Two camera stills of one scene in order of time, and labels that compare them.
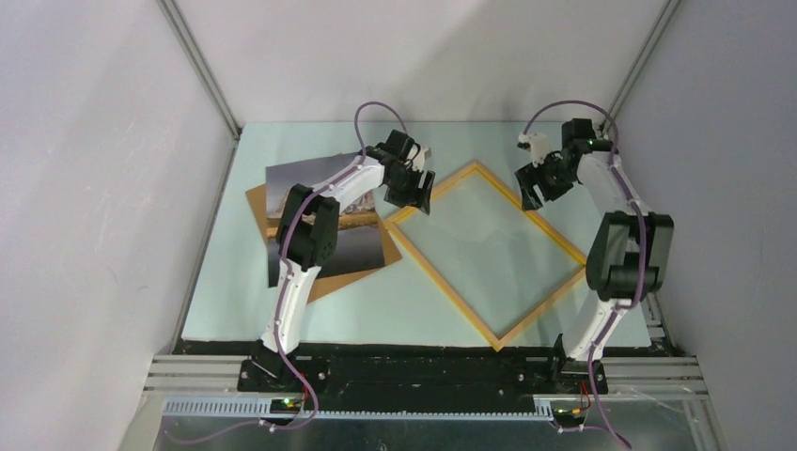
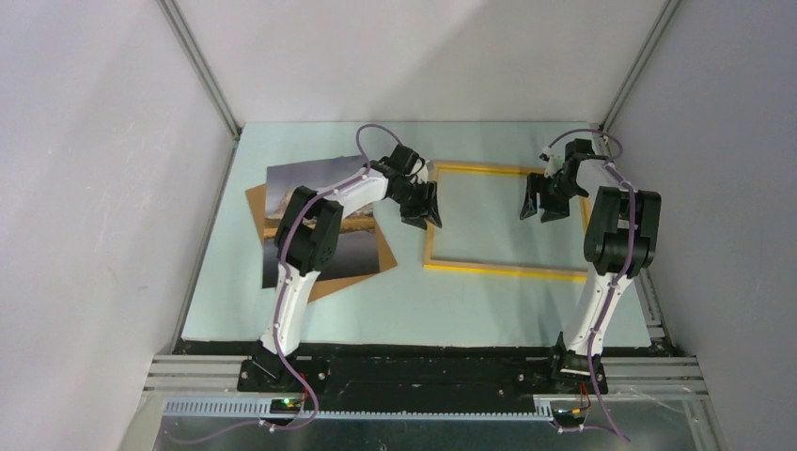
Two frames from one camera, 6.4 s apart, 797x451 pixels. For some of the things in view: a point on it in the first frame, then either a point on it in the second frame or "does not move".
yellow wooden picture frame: [551, 233] → [495, 268]
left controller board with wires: [284, 406] does not move
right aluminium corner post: [667, 16] does not move
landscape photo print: [358, 244] does not move
